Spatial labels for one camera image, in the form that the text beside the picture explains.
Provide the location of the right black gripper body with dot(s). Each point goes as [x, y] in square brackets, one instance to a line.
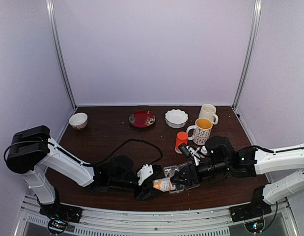
[192, 168]

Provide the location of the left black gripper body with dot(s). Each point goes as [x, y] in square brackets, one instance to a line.
[142, 193]

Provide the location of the clear plastic pill organizer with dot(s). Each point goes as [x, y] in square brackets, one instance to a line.
[179, 187]

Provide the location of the grey lid vitamin bottle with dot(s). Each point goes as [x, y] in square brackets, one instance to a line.
[164, 185]

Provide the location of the orange pill bottle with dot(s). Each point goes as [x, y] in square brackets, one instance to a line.
[181, 138]

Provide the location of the small white bottle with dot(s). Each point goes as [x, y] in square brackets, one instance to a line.
[204, 150]

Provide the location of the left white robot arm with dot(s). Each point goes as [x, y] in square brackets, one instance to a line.
[34, 147]

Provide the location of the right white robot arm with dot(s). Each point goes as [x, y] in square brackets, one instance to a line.
[248, 162]

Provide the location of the floral mug yellow inside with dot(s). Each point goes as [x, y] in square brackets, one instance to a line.
[201, 131]

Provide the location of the white scalloped bowl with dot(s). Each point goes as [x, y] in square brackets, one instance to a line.
[176, 118]

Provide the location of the cream ribbed mug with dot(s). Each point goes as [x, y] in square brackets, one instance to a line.
[208, 111]

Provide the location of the red floral plate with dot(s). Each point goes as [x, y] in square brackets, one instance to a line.
[142, 119]

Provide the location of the white ceramic rice bowl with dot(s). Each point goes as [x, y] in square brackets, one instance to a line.
[78, 121]

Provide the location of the front aluminium rail base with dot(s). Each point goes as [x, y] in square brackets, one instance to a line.
[205, 222]

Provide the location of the right aluminium frame post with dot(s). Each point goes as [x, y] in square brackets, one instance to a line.
[256, 16]

